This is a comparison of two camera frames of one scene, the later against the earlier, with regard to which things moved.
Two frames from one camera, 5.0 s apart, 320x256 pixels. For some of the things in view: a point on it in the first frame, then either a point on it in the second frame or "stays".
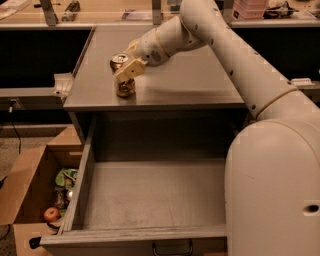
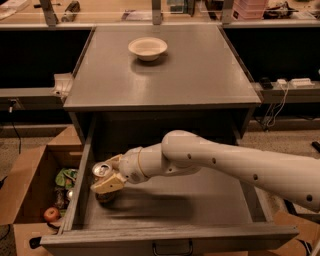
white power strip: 303,82 stays
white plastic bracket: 62,84 stays
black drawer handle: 181,254 stays
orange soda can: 126,85 -> 100,172
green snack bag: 66,177 stays
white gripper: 148,49 -> 130,167
